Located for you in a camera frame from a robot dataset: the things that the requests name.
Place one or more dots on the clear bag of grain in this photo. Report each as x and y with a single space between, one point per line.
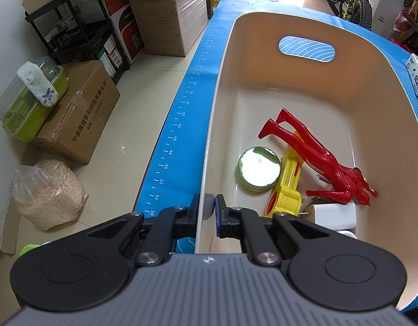
49 193

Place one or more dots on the printed brown cardboard box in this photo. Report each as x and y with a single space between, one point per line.
83 115

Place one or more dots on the white cabinet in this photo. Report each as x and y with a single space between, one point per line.
387 3

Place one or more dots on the white fluffy rolled cloth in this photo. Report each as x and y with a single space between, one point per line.
37 83

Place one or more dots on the white round plastic object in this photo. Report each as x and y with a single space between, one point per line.
348 234

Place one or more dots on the cluttered dark shelf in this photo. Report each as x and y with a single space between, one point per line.
412 17

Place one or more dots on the black utility cart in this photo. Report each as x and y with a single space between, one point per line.
78 52

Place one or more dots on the light green plastic object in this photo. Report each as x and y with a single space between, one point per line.
27 250

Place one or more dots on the green container with clear lid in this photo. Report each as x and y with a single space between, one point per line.
29 125

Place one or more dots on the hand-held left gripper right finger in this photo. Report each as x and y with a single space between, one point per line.
218 217

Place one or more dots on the white blue tissue pack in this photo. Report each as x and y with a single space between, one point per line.
417 78

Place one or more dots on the red and white appliance box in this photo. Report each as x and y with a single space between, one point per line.
127 30

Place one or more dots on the red toy figure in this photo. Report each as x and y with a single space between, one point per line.
317 156

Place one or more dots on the yellow toy gun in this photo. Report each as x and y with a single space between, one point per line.
287 193

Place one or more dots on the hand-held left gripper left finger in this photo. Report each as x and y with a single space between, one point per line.
192 220

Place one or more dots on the plastic wrapped cardboard box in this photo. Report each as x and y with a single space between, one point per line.
168 23

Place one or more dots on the blue striped table mat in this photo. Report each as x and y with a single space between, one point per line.
192 108

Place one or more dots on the green black bicycle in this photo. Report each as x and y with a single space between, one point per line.
363 13

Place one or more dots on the round green ointment tin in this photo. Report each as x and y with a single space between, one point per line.
259 168

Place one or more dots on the beige plastic basin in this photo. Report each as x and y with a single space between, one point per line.
297 85

